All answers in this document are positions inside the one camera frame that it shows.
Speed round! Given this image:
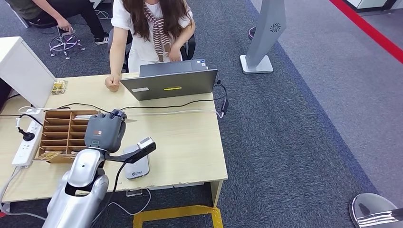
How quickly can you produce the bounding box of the person's left hand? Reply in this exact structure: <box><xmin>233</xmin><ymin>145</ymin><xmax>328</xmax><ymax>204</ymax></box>
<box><xmin>167</xmin><ymin>44</ymin><xmax>182</xmax><ymax>63</ymax></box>

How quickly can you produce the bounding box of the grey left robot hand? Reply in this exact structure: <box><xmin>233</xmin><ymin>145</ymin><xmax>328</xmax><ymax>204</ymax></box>
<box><xmin>84</xmin><ymin>109</ymin><xmax>127</xmax><ymax>154</ymax></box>

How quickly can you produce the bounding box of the person's right hand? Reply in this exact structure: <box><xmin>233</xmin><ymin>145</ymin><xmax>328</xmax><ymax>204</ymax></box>
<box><xmin>105</xmin><ymin>74</ymin><xmax>122</xmax><ymax>93</ymax></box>

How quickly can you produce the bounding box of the person's hand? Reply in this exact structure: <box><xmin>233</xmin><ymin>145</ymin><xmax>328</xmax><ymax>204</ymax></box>
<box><xmin>57</xmin><ymin>17</ymin><xmax>75</xmax><ymax>34</ymax></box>

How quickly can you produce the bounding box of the person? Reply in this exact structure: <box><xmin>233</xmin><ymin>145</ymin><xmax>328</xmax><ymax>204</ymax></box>
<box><xmin>105</xmin><ymin>0</ymin><xmax>196</xmax><ymax>93</ymax></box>
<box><xmin>4</xmin><ymin>0</ymin><xmax>110</xmax><ymax>45</ymax></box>

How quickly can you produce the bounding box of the wooden card organizer box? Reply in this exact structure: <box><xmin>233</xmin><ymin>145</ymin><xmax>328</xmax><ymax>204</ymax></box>
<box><xmin>34</xmin><ymin>109</ymin><xmax>100</xmax><ymax>164</ymax></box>

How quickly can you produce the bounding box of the grey card reader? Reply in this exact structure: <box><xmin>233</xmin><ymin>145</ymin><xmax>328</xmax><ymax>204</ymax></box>
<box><xmin>123</xmin><ymin>144</ymin><xmax>151</xmax><ymax>181</ymax></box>

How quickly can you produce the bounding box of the gold patterned card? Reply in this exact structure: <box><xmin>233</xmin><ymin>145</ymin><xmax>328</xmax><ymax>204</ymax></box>
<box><xmin>37</xmin><ymin>151</ymin><xmax>64</xmax><ymax>161</ymax></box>

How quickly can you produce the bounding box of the black office chair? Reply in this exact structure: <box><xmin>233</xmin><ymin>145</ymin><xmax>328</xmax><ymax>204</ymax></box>
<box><xmin>107</xmin><ymin>28</ymin><xmax>196</xmax><ymax>74</ymax></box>

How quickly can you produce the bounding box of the metal stool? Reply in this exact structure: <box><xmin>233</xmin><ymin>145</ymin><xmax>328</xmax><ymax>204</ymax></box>
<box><xmin>48</xmin><ymin>27</ymin><xmax>86</xmax><ymax>60</ymax></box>

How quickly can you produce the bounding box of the grey laptop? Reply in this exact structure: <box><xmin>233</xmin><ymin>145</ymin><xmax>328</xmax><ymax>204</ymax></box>
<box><xmin>120</xmin><ymin>58</ymin><xmax>219</xmax><ymax>101</ymax></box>

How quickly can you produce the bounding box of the white cabinet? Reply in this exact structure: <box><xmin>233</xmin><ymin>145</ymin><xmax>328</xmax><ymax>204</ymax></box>
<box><xmin>0</xmin><ymin>36</ymin><xmax>58</xmax><ymax>109</ymax></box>

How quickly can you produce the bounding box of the white power strip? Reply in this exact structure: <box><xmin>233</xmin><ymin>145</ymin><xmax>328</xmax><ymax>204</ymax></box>
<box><xmin>11</xmin><ymin>119</ymin><xmax>43</xmax><ymax>167</ymax></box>

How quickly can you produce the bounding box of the grey floor stand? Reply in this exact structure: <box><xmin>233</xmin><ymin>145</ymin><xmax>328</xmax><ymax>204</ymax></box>
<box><xmin>240</xmin><ymin>0</ymin><xmax>287</xmax><ymax>75</ymax></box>

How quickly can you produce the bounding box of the white panel with black edge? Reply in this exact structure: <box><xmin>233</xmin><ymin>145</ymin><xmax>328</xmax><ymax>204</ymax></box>
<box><xmin>345</xmin><ymin>0</ymin><xmax>403</xmax><ymax>11</ymax></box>

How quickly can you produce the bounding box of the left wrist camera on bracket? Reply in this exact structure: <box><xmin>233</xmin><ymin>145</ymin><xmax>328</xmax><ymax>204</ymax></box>
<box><xmin>105</xmin><ymin>137</ymin><xmax>157</xmax><ymax>164</ymax></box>

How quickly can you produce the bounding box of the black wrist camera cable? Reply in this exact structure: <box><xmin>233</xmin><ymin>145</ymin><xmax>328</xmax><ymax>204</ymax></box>
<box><xmin>91</xmin><ymin>161</ymin><xmax>127</xmax><ymax>225</ymax></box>

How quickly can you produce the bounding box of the black laptop charger cable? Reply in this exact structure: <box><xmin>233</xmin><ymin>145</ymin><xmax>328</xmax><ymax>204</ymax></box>
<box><xmin>58</xmin><ymin>80</ymin><xmax>230</xmax><ymax>116</ymax></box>

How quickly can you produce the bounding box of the black plug with cable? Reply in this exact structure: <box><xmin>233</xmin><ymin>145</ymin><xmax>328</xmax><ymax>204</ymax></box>
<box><xmin>0</xmin><ymin>114</ymin><xmax>43</xmax><ymax>142</ymax></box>

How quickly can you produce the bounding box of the white floor cable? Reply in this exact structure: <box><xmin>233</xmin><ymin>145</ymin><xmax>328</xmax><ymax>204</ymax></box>
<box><xmin>94</xmin><ymin>188</ymin><xmax>152</xmax><ymax>218</ymax></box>

